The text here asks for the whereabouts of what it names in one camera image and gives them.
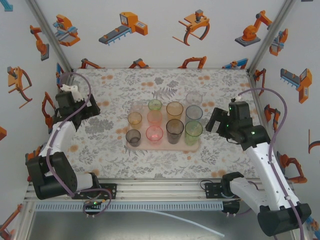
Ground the blue grey tall glass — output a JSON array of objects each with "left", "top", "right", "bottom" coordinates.
[{"left": 185, "top": 104, "right": 204, "bottom": 122}]

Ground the green tall glass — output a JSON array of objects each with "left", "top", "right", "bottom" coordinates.
[{"left": 184, "top": 120, "right": 204, "bottom": 147}]

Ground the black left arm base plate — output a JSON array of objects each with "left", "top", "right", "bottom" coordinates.
[{"left": 98, "top": 183, "right": 118, "bottom": 200}]

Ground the dark grey short glass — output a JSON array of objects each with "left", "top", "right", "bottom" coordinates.
[{"left": 125, "top": 129, "right": 142, "bottom": 148}]

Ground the orange tall glass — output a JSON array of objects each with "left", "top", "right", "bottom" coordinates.
[{"left": 165, "top": 101, "right": 185, "bottom": 121}]

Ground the thin white tube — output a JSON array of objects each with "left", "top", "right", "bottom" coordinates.
[{"left": 138, "top": 209, "right": 226, "bottom": 238}]

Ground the floral tablecloth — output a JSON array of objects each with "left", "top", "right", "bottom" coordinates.
[{"left": 51, "top": 67, "right": 273, "bottom": 180}]

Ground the small control board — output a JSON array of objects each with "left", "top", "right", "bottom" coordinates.
[{"left": 83, "top": 198, "right": 105, "bottom": 210}]

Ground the aluminium mounting rail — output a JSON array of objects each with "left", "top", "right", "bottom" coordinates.
[{"left": 24, "top": 177, "right": 297, "bottom": 204}]

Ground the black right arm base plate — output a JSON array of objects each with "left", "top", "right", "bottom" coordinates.
[{"left": 204, "top": 182, "right": 241, "bottom": 201}]

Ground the dark grey tall glass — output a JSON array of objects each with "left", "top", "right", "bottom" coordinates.
[{"left": 165, "top": 118, "right": 185, "bottom": 145}]

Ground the orange short glass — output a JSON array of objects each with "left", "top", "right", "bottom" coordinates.
[{"left": 127, "top": 111, "right": 143, "bottom": 130}]

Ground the salmon pink short glass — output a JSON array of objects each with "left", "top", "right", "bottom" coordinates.
[{"left": 146, "top": 110, "right": 163, "bottom": 126}]

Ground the aluminium corner post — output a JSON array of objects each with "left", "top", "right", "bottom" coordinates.
[
  {"left": 246, "top": 0, "right": 297, "bottom": 76},
  {"left": 24, "top": 0, "right": 75, "bottom": 76}
]

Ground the red pink short glass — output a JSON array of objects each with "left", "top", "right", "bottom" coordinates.
[{"left": 145, "top": 124, "right": 164, "bottom": 142}]

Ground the white slotted cable duct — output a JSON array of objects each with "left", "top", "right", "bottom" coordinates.
[{"left": 34, "top": 201, "right": 225, "bottom": 212}]

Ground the aluminium frame leg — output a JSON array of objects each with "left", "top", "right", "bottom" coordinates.
[{"left": 14, "top": 199, "right": 37, "bottom": 240}]

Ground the aluminium table side rail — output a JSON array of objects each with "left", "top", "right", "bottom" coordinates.
[
  {"left": 65, "top": 70, "right": 76, "bottom": 87},
  {"left": 246, "top": 70, "right": 297, "bottom": 195}
]

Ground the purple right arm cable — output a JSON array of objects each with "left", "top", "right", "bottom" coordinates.
[{"left": 237, "top": 87, "right": 305, "bottom": 240}]

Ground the green short glass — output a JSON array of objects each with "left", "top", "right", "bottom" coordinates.
[{"left": 147, "top": 98, "right": 162, "bottom": 111}]

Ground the clear tall glass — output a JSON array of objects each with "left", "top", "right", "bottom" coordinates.
[{"left": 185, "top": 91, "right": 203, "bottom": 106}]

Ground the pale pink plastic tray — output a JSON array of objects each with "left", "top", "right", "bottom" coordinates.
[{"left": 124, "top": 103, "right": 202, "bottom": 152}]

